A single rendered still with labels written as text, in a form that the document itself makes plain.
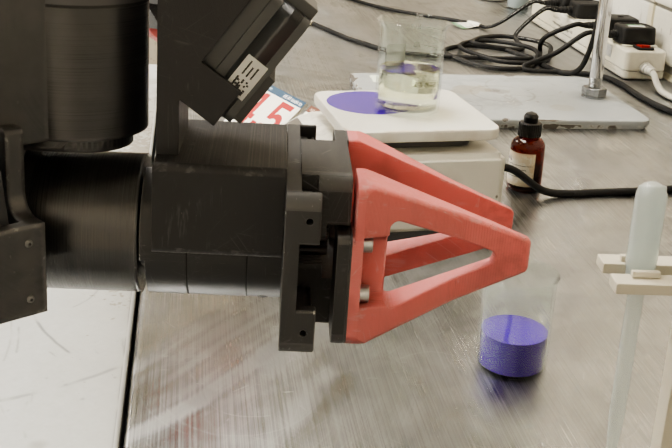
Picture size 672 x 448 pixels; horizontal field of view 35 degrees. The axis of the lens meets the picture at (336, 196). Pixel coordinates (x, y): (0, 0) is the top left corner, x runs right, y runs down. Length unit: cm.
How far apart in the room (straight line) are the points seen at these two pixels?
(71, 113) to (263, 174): 7
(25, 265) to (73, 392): 21
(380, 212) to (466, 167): 39
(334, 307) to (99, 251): 9
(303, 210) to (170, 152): 6
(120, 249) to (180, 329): 24
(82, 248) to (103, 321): 25
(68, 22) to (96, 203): 7
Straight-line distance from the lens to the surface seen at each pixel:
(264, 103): 105
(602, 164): 103
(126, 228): 41
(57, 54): 40
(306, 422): 56
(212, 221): 40
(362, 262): 41
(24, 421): 57
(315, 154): 42
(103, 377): 61
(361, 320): 41
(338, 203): 40
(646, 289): 45
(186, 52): 40
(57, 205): 42
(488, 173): 79
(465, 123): 79
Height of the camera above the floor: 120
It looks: 20 degrees down
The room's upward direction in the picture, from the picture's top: 3 degrees clockwise
